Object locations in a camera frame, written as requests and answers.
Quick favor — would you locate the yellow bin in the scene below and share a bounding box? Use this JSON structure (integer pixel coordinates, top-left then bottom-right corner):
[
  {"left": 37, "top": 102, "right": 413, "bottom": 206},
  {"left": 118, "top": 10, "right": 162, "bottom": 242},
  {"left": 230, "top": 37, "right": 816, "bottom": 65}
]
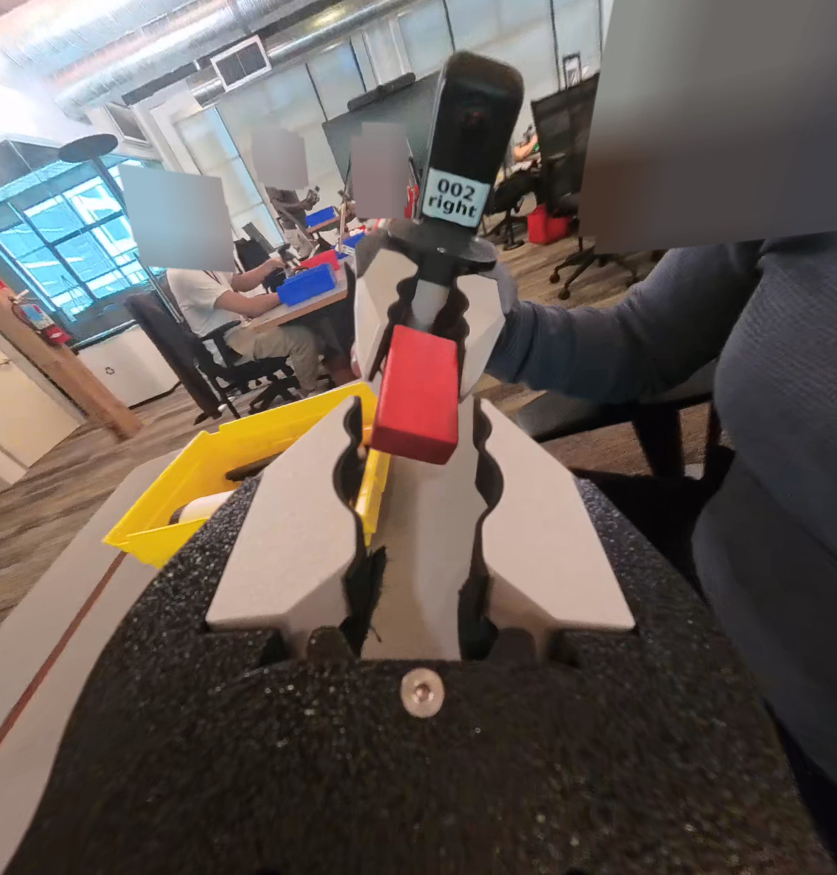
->
[{"left": 104, "top": 381, "right": 392, "bottom": 568}]

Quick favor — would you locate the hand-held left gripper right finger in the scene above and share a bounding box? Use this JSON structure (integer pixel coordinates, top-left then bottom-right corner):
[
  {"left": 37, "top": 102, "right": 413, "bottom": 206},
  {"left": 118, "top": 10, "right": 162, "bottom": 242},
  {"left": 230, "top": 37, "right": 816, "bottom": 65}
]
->
[{"left": 458, "top": 396, "right": 638, "bottom": 663}]

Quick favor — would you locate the large window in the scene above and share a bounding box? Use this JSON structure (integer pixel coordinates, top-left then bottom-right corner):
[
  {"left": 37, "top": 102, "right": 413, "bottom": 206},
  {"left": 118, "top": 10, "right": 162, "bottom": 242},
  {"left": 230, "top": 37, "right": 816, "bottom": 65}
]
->
[{"left": 0, "top": 171, "right": 173, "bottom": 329}]

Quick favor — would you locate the wooden post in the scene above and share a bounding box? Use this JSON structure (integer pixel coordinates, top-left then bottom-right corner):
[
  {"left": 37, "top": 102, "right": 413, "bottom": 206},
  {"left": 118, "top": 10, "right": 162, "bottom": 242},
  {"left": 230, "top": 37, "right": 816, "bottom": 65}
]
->
[{"left": 0, "top": 277, "right": 144, "bottom": 442}]

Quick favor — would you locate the person's right forearm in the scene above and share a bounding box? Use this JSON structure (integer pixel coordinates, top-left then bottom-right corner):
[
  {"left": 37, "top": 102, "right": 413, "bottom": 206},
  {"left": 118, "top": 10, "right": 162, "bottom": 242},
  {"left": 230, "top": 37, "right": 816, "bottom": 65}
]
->
[{"left": 487, "top": 239, "right": 764, "bottom": 401}]

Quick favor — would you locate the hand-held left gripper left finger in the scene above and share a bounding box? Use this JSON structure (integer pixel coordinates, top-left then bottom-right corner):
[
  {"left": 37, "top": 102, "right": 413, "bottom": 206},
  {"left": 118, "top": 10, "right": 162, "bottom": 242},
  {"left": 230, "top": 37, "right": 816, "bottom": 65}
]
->
[{"left": 205, "top": 395, "right": 388, "bottom": 663}]

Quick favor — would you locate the black wall screen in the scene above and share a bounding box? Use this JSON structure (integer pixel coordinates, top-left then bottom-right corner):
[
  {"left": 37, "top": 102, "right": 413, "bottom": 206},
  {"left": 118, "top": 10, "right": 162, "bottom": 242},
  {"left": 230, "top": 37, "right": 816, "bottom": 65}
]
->
[{"left": 321, "top": 72, "right": 441, "bottom": 202}]

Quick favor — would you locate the wooden table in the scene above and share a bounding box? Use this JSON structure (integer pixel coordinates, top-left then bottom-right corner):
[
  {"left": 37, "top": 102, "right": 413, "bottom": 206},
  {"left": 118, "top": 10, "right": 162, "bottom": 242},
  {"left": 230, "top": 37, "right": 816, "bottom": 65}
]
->
[{"left": 251, "top": 270, "right": 356, "bottom": 336}]

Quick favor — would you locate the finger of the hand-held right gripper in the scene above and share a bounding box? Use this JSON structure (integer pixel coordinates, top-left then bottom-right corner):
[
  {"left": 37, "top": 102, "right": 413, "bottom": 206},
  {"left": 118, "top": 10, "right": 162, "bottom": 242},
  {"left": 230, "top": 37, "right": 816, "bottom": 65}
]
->
[
  {"left": 449, "top": 272, "right": 508, "bottom": 403},
  {"left": 353, "top": 247, "right": 421, "bottom": 384}
]

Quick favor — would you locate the red block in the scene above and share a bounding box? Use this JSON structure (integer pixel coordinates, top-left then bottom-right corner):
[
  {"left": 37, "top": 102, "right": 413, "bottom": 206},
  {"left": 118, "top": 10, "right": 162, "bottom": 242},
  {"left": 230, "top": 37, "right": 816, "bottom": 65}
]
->
[{"left": 370, "top": 324, "right": 460, "bottom": 466}]

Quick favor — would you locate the red fire extinguisher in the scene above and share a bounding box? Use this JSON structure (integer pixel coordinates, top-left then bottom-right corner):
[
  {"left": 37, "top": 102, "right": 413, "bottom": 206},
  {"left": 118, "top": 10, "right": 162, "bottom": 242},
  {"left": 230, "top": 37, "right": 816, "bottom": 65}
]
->
[{"left": 10, "top": 290, "right": 72, "bottom": 346}]

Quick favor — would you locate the black office chair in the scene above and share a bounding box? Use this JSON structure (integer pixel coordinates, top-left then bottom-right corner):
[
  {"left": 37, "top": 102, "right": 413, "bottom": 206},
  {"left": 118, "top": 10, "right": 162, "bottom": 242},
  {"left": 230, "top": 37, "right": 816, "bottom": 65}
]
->
[
  {"left": 123, "top": 290, "right": 303, "bottom": 423},
  {"left": 529, "top": 72, "right": 658, "bottom": 302}
]

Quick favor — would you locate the white cabinet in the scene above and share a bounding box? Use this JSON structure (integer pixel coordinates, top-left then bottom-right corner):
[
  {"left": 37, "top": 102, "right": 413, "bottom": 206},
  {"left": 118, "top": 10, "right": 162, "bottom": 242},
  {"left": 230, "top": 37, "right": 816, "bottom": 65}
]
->
[{"left": 77, "top": 328, "right": 181, "bottom": 411}]

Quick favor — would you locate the white air vent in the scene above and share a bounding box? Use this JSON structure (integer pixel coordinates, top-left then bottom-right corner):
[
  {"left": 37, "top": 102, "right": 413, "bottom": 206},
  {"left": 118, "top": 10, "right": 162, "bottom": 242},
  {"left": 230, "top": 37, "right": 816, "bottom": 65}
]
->
[{"left": 210, "top": 36, "right": 272, "bottom": 91}]

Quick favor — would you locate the white tape roll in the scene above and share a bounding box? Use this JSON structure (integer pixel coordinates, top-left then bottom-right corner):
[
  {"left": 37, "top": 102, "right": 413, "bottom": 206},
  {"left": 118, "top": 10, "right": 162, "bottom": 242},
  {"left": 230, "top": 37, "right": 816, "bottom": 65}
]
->
[{"left": 169, "top": 489, "right": 236, "bottom": 529}]

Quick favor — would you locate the silver air duct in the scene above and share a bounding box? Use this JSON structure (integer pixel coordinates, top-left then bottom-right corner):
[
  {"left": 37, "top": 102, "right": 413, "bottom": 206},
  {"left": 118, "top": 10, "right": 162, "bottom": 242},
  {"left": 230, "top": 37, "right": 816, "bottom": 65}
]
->
[{"left": 0, "top": 0, "right": 453, "bottom": 120}]

